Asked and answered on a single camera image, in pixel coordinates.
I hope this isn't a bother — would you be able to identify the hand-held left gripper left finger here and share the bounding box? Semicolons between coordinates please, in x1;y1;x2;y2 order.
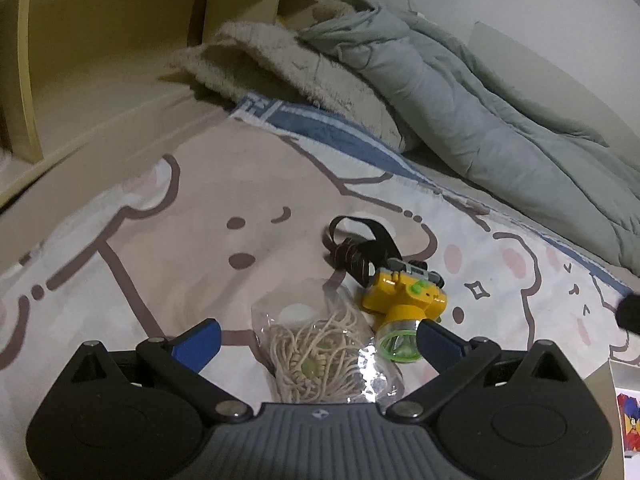
60;317;253;421

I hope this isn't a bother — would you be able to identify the colourful card box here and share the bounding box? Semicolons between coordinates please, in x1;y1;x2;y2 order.
616;392;640;454

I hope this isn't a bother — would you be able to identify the yellow headlamp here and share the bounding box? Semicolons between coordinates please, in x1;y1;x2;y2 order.
324;215;450;364

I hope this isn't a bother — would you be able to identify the wooden bedside shelf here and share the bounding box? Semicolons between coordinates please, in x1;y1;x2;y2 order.
0;0;326;207

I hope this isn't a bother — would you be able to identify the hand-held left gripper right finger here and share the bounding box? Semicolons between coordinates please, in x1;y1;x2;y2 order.
389;317;581;421

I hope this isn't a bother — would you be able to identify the clear bag of string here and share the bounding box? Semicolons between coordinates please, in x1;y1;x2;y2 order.
250;294;404;406

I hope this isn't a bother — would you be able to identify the white cardboard box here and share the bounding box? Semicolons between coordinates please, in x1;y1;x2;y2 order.
607;357;640;480

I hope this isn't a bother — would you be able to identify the cartoon printed blanket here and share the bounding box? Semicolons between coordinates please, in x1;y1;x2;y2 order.
0;92;640;480

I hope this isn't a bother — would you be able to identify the grey duvet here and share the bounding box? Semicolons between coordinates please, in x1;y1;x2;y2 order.
297;0;640;279

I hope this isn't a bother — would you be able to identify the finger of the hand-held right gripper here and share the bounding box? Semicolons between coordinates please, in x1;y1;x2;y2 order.
615;291;640;334

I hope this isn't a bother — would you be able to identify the brown plush toy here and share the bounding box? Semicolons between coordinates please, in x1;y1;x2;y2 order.
312;0;382;24

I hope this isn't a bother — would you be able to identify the fluffy beige pillow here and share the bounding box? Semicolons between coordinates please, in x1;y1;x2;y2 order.
160;20;422;154

